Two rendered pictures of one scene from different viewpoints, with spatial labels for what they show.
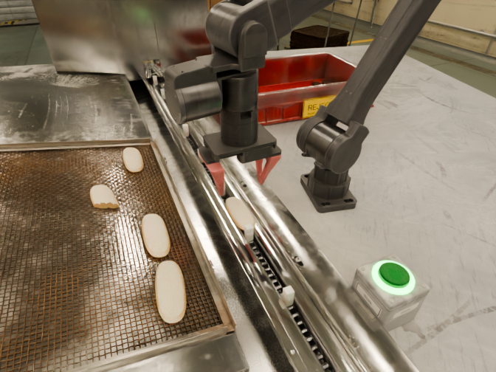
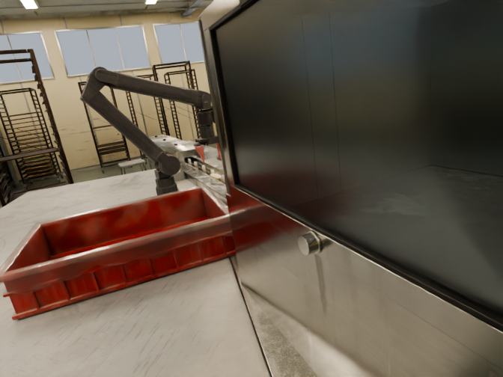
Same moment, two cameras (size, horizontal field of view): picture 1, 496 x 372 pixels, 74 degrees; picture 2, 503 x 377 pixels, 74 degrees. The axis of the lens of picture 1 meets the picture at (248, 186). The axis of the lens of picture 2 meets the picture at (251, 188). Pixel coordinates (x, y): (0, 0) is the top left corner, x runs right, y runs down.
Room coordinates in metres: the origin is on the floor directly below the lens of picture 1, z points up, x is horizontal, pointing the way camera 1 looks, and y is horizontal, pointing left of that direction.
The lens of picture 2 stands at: (1.85, 0.20, 1.18)
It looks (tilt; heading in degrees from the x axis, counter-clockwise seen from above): 16 degrees down; 182
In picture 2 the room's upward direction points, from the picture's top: 8 degrees counter-clockwise
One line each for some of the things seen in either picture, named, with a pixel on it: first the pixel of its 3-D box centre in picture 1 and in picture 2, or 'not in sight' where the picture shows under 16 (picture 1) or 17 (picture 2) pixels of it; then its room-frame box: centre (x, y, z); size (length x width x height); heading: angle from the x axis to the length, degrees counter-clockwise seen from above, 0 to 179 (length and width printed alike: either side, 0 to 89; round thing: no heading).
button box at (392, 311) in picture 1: (381, 300); (176, 175); (0.28, -0.20, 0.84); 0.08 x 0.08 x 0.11; 24
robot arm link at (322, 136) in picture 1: (328, 150); (167, 167); (0.55, -0.16, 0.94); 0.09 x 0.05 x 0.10; 121
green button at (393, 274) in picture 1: (393, 276); not in sight; (0.28, -0.20, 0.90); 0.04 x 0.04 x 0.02
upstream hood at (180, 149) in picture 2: not in sight; (167, 145); (-0.53, -0.42, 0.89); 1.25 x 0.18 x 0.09; 24
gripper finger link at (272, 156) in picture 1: (253, 162); (204, 150); (0.46, -0.01, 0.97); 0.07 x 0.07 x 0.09; 24
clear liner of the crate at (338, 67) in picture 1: (289, 84); (130, 236); (1.08, -0.14, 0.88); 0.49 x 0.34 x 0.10; 109
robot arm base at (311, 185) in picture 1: (329, 178); (166, 187); (0.56, -0.17, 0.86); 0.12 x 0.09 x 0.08; 12
